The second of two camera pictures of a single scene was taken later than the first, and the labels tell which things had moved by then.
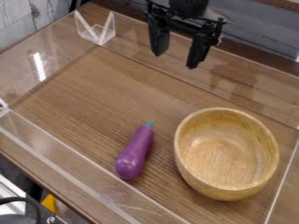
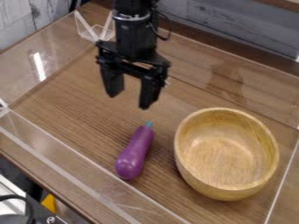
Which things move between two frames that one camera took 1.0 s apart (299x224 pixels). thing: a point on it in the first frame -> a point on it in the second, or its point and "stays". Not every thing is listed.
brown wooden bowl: [227, 152] stays
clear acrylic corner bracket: [97, 34] stays
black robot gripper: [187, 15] -> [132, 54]
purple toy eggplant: [129, 161] stays
